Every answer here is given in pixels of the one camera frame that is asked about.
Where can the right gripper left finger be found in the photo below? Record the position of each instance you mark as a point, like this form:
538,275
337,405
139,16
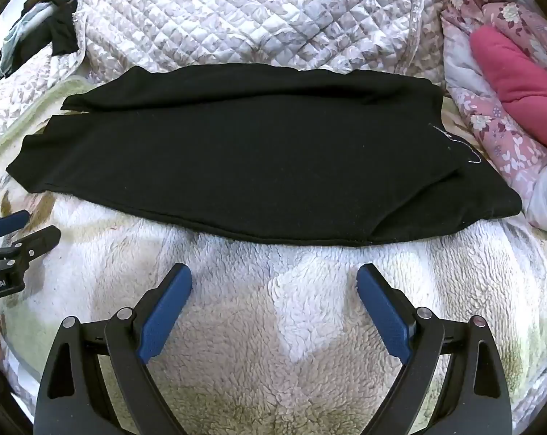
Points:
73,398

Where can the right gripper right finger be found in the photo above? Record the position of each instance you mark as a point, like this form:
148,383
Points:
474,397

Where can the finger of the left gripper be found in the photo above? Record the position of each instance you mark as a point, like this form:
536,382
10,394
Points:
34,245
14,222

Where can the black pants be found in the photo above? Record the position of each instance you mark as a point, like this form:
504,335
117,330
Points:
269,154

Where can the dark clothes pile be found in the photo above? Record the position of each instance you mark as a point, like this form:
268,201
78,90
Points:
47,22

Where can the floral fleece blanket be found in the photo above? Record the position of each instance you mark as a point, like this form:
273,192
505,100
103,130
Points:
274,339

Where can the pink floral folded duvet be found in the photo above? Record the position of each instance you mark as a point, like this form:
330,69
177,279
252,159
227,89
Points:
495,64

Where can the quilted grey white bedspread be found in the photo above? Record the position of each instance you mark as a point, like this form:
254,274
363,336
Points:
397,36

